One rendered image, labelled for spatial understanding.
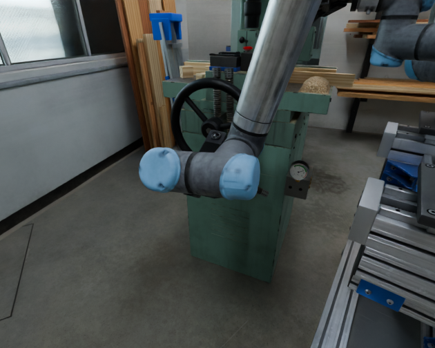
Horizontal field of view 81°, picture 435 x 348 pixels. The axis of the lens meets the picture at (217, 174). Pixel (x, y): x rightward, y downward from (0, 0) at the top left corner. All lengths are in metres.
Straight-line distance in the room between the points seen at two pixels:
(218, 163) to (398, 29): 0.56
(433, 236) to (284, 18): 0.44
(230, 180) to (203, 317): 0.93
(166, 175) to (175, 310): 0.93
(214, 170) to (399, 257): 0.40
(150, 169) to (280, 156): 0.60
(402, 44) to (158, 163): 0.61
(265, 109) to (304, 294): 1.05
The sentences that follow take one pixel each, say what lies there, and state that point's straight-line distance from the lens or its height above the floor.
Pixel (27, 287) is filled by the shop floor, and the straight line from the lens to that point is 1.61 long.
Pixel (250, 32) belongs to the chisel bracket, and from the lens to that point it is 1.00.
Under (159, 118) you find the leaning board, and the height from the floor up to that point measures 0.37.
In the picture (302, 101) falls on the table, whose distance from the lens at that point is 0.87.
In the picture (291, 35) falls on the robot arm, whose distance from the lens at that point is 0.45.
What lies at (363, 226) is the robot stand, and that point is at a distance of 0.59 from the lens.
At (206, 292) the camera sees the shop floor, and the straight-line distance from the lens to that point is 1.31.
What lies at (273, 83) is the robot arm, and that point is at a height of 0.99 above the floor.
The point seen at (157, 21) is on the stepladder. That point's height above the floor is 1.11.
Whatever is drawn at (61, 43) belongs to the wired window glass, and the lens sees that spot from 2.21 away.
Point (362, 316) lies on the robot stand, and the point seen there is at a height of 0.21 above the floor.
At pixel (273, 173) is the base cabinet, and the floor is 0.60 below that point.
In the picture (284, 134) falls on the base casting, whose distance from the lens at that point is 0.91.
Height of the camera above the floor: 1.07
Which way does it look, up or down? 30 degrees down
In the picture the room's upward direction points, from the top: straight up
